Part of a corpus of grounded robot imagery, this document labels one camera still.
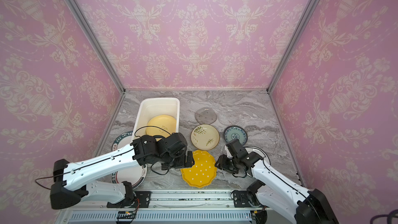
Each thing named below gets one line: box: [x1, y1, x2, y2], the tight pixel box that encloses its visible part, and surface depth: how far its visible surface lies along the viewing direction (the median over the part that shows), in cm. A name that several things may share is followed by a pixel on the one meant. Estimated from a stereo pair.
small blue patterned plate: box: [223, 125, 248, 146], surface depth 99 cm
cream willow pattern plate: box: [190, 123, 220, 151], surface depth 98 cm
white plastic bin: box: [131, 97, 180, 143], surface depth 93 cm
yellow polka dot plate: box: [180, 150, 217, 189], surface depth 83 cm
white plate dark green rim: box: [111, 131, 133, 152], surface depth 96 cm
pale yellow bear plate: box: [145, 114, 177, 142], surface depth 102 cm
